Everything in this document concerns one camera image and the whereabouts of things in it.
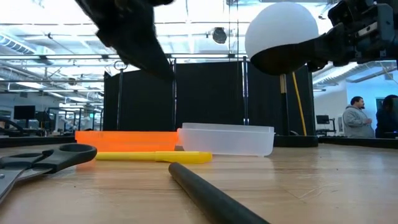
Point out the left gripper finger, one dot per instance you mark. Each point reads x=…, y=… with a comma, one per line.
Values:
x=143, y=53

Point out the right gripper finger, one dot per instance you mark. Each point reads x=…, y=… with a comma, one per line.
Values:
x=332, y=46
x=317, y=68

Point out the orange plastic box lid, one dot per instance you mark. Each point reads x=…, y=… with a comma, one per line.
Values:
x=124, y=140

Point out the yellow highlighter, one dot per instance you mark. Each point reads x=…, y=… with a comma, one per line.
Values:
x=174, y=157

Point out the clear plastic supply box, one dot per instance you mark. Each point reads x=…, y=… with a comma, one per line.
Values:
x=227, y=141

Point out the matte black pen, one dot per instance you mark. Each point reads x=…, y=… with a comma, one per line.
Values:
x=211, y=199

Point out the small dark monitor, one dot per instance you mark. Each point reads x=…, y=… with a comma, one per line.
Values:
x=322, y=119

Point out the person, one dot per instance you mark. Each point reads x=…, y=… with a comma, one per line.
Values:
x=387, y=121
x=356, y=121

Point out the black ceiling spotlight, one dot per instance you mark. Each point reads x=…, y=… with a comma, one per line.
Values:
x=219, y=35

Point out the black curtain partition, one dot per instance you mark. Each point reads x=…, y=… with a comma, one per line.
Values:
x=211, y=99

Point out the dark computer monitor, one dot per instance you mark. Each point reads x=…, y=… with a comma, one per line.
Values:
x=25, y=112

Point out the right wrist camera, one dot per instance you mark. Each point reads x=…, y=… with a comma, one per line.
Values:
x=339, y=12

